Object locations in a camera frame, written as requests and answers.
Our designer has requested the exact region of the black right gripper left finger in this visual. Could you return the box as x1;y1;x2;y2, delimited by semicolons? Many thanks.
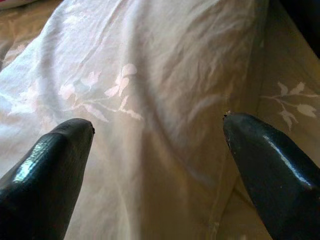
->
0;118;96;240

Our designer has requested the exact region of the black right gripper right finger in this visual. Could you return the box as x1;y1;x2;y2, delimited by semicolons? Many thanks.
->
222;112;320;240

